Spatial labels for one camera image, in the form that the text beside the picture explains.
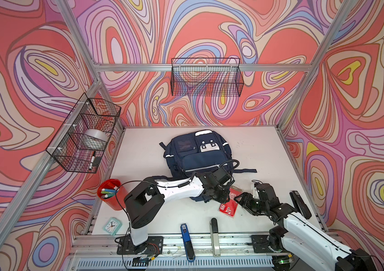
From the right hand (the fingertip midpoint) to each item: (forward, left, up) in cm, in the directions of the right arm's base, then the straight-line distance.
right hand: (238, 206), depth 84 cm
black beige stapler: (-14, +14, +3) cm, 20 cm away
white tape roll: (+19, +64, +33) cm, 74 cm away
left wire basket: (+14, +73, +34) cm, 82 cm away
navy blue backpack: (+27, +25, +10) cm, 38 cm away
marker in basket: (+13, +66, +26) cm, 72 cm away
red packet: (0, +5, -1) cm, 5 cm away
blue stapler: (-17, +26, +3) cm, 31 cm away
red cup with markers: (+5, +61, +10) cm, 62 cm away
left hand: (+1, +5, +6) cm, 8 cm away
